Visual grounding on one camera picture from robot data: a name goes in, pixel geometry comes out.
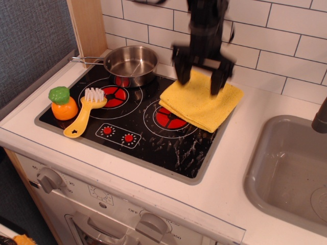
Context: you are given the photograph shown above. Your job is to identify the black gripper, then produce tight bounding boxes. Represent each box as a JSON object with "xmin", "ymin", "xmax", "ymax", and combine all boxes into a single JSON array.
[{"xmin": 173, "ymin": 24, "xmax": 236, "ymax": 95}]

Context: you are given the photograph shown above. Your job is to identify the yellow microfiber towel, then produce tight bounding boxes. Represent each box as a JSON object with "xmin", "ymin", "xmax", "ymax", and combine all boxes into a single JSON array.
[{"xmin": 159, "ymin": 70, "xmax": 244, "ymax": 133}]

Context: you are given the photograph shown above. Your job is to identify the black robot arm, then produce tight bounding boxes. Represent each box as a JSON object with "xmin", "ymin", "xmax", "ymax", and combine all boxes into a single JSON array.
[{"xmin": 172, "ymin": 1, "xmax": 235, "ymax": 95}]

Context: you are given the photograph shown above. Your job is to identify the black toy stove top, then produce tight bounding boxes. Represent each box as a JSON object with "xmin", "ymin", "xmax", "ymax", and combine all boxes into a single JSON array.
[{"xmin": 34, "ymin": 66, "xmax": 239, "ymax": 186}]

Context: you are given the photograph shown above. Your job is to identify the right red stove knob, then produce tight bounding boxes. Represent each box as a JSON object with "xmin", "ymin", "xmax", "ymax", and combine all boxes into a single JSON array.
[{"xmin": 124, "ymin": 134, "xmax": 134, "ymax": 143}]

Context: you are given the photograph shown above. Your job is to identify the red stove knob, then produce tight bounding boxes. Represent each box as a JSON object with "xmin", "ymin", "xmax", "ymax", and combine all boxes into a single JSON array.
[
  {"xmin": 103, "ymin": 127, "xmax": 112, "ymax": 135},
  {"xmin": 124, "ymin": 134, "xmax": 134, "ymax": 143}
]

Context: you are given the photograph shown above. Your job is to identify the left red stove knob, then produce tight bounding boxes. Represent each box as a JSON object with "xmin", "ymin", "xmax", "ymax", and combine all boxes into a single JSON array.
[{"xmin": 103, "ymin": 127, "xmax": 112, "ymax": 135}]

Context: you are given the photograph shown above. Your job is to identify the stainless steel pot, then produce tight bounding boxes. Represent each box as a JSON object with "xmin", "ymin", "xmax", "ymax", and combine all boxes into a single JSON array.
[{"xmin": 68, "ymin": 45, "xmax": 159, "ymax": 88}]

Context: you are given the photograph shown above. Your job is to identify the yellow dish brush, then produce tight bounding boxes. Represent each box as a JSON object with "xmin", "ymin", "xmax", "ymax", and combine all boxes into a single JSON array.
[{"xmin": 63, "ymin": 88, "xmax": 107, "ymax": 138}]

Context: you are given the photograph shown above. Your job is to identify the grey faucet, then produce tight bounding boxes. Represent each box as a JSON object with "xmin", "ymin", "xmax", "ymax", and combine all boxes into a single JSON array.
[{"xmin": 311, "ymin": 97, "xmax": 327, "ymax": 134}]

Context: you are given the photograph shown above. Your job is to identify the grey toy sink basin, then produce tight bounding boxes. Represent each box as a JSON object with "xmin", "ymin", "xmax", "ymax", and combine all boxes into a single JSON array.
[{"xmin": 244, "ymin": 115, "xmax": 326, "ymax": 236}]

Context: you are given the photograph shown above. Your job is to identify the orange toy carrot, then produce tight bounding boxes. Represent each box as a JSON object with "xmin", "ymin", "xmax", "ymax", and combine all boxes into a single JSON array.
[{"xmin": 48, "ymin": 86, "xmax": 78, "ymax": 120}]

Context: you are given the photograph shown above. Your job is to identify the grey right oven knob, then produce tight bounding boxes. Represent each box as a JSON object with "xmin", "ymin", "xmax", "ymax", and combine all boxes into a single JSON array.
[{"xmin": 135, "ymin": 213, "xmax": 168, "ymax": 243}]

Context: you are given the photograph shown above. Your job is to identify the grey oven knob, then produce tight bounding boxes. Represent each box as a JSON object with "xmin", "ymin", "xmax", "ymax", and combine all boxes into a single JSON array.
[
  {"xmin": 135, "ymin": 213, "xmax": 168, "ymax": 243},
  {"xmin": 36, "ymin": 167, "xmax": 63, "ymax": 193}
]

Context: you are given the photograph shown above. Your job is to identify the grey left oven knob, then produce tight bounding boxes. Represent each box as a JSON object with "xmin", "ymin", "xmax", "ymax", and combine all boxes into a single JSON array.
[{"xmin": 36, "ymin": 167, "xmax": 63, "ymax": 193}]

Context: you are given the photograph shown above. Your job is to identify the orange plush object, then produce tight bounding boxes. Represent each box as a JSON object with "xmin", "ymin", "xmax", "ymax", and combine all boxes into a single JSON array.
[{"xmin": 13, "ymin": 234, "xmax": 36, "ymax": 245}]

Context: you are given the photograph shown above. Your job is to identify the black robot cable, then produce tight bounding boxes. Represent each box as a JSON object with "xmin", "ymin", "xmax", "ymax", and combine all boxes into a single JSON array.
[{"xmin": 132, "ymin": 0, "xmax": 236, "ymax": 46}]

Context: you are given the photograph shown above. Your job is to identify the wooden side post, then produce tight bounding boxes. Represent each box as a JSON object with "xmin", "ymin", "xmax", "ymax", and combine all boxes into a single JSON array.
[{"xmin": 66, "ymin": 0, "xmax": 107, "ymax": 63}]

